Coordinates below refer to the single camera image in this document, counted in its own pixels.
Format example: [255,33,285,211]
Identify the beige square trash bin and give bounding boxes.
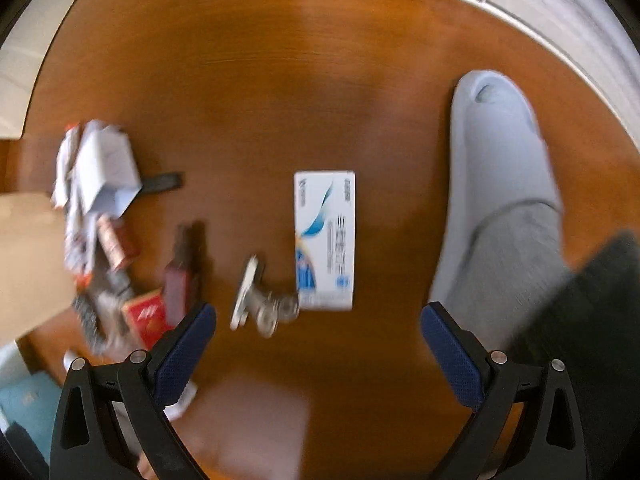
[0,193,75,344]

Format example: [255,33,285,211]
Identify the grey right slipper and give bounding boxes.
[429,69,564,331]

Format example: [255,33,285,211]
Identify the white orange snack wrapper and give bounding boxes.
[63,200,98,289]

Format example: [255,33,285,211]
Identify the silver metal clip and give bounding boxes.
[230,255,299,338]

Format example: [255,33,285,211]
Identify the white blue medicine box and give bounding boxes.
[294,171,356,311]

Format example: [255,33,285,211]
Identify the grey sock foot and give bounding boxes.
[447,203,570,350]

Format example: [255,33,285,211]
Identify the teal storage box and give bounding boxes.
[0,372,61,464]

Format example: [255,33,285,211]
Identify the white crumpled paper box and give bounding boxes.
[51,120,142,218]

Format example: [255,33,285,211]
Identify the white door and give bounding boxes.
[462,0,639,143]

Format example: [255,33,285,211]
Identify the dark red glass bottle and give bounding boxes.
[163,223,194,327]

